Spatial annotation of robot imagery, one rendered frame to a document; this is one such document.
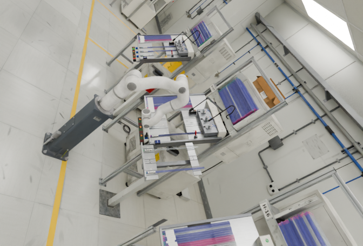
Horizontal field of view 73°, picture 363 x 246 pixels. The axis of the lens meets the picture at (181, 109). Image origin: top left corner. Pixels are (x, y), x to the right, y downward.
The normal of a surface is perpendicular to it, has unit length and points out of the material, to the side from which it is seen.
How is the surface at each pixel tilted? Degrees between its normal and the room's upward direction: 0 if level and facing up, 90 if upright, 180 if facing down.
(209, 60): 90
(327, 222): 90
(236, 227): 44
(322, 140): 90
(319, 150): 90
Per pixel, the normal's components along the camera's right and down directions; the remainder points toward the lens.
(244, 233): 0.11, -0.73
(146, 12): 0.18, 0.69
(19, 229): 0.76, -0.55
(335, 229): -0.62, -0.47
